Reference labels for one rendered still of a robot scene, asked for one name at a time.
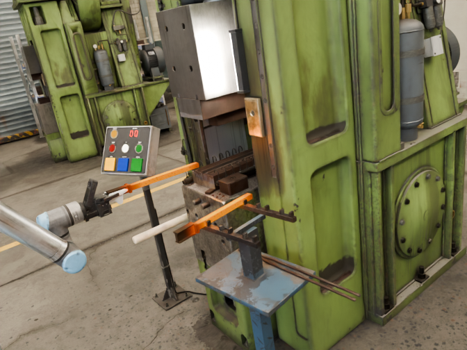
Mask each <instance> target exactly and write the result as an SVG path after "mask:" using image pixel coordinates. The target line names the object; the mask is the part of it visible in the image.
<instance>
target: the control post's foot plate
mask: <svg viewBox="0 0 467 350"><path fill-rule="evenodd" d="M174 286H175V289H176V291H177V292H183V291H186V290H184V289H183V288H182V287H181V286H179V285H178V284H176V282H175V281H174ZM170 292H171V295H172V298H170V294H169V291H168V288H166V289H165V290H164V291H162V292H160V293H158V294H157V293H155V296H153V297H152V299H153V300H154V301H155V302H156V303H157V304H158V305H159V306H160V307H162V308H163V309H164V310H166V311H168V310H170V309H171V308H173V307H175V306H178V305H179V304H181V303H182V302H184V301H186V300H188V299H189V298H191V297H192V295H191V294H190V293H189V292H183V293H179V294H177V293H176V292H175V291H173V289H172V287H171V288H170Z"/></svg>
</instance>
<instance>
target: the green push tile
mask: <svg viewBox="0 0 467 350"><path fill-rule="evenodd" d="M142 162H143V159H142V158H132V161H131V172H142Z"/></svg>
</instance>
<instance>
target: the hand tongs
mask: <svg viewBox="0 0 467 350"><path fill-rule="evenodd" d="M261 256H262V260H263V261H264V262H266V263H268V264H270V265H272V266H274V267H277V268H279V269H282V270H284V271H285V272H288V273H290V274H293V275H295V276H297V277H300V278H302V279H304V280H306V281H308V282H311V283H313V284H315V285H318V286H320V287H322V288H324V289H326V290H329V291H331V292H334V293H336V294H339V295H341V296H342V297H345V298H347V299H350V300H352V301H356V299H355V298H354V297H351V296H349V295H347V294H344V293H342V292H339V291H338V290H335V289H333V288H330V287H328V286H326V285H323V284H322V283H319V282H317V281H314V280H312V279H309V278H307V277H305V276H303V275H300V274H298V273H295V272H293V271H291V270H289V269H286V268H284V267H282V266H279V265H277V264H275V263H273V262H270V261H269V260H273V261H275V262H277V263H280V264H282V265H285V266H287V267H290V268H291V269H294V270H296V271H299V272H301V273H303V274H306V275H308V276H311V277H313V278H316V279H318V280H319V281H322V282H324V283H327V284H329V285H332V286H334V287H336V288H339V289H341V290H344V291H346V292H349V293H350V294H353V295H355V296H357V297H360V296H361V295H360V294H359V293H357V292H354V291H352V290H349V289H347V288H345V287H342V286H340V285H337V284H335V283H332V282H331V281H328V280H326V279H323V278H320V277H319V276H316V275H314V274H311V273H309V272H306V271H304V270H302V269H299V268H297V267H294V266H292V265H289V264H287V263H285V262H282V261H280V260H277V259H275V258H272V257H269V256H264V255H261ZM265 258H267V259H269V260H266V259H265Z"/></svg>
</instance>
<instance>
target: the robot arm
mask: <svg viewBox="0 0 467 350"><path fill-rule="evenodd" d="M97 185H98V181H97V180H95V179H93V178H90V179H89V181H88V186H87V189H86V191H85V196H84V199H83V203H82V202H81V201H80V202H78V203H77V202H76V201H73V202H71V203H68V204H65V205H64V206H61V207H59V208H56V209H53V210H50V211H48V212H44V213H42V214H41V215H38V216H37V218H36V222H37V223H35V222H34V221H32V220H30V219H29V218H28V217H25V216H24V215H22V214H21V213H19V212H17V211H16V210H14V209H12V208H11V207H10V206H7V205H6V204H4V203H3V202H1V201H0V232H2V233H3V234H5V235H7V236H8V237H10V238H12V239H14V240H16V241H18V242H19V243H21V244H23V245H24V246H26V247H28V248H30V249H32V250H33V251H35V252H37V253H38V254H40V255H42V256H44V257H45V258H48V259H49V260H50V261H51V262H53V263H55V264H57V265H58V266H60V267H62V268H63V270H64V271H65V272H67V273H69V274H75V273H78V272H80V271H81V270H82V269H83V268H84V267H85V265H86V263H87V258H86V255H85V253H84V252H83V251H82V250H80V249H79V248H78V247H77V246H76V245H75V244H74V243H73V241H72V238H71V235H70V233H69V229H68V227H71V226H73V225H75V224H78V223H80V222H83V220H84V221H85V222H89V219H92V218H93V217H96V216H98V217H101V218H102V217H104V216H107V215H109V214H111V213H113V212H112V210H111V209H112V207H111V205H110V204H109V201H110V202H111V203H112V202H117V203H118V204H122V203H123V194H124V193H125V192H127V191H128V190H127V189H122V190H119V191H116V192H113V193H110V194H109V195H107V193H106V191H103V192H100V193H98V194H96V195H95V192H96V189H97ZM107 213H108V214H107ZM106 214H107V215H106Z"/></svg>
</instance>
